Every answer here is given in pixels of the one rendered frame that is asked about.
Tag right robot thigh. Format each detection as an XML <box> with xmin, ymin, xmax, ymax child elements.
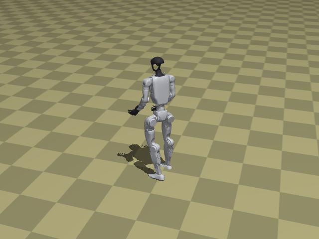
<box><xmin>161</xmin><ymin>113</ymin><xmax>174</xmax><ymax>147</ymax></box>

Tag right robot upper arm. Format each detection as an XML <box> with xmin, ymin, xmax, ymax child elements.
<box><xmin>168</xmin><ymin>75</ymin><xmax>175</xmax><ymax>99</ymax></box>

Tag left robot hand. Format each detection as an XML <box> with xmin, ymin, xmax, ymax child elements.
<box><xmin>128</xmin><ymin>106</ymin><xmax>139</xmax><ymax>116</ymax></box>

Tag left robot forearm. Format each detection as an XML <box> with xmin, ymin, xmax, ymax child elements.
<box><xmin>137</xmin><ymin>97</ymin><xmax>147</xmax><ymax>111</ymax></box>

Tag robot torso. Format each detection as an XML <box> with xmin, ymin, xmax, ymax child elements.
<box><xmin>149</xmin><ymin>72</ymin><xmax>170</xmax><ymax>122</ymax></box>

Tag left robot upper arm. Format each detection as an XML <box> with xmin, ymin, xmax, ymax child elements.
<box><xmin>142</xmin><ymin>78</ymin><xmax>152</xmax><ymax>103</ymax></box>

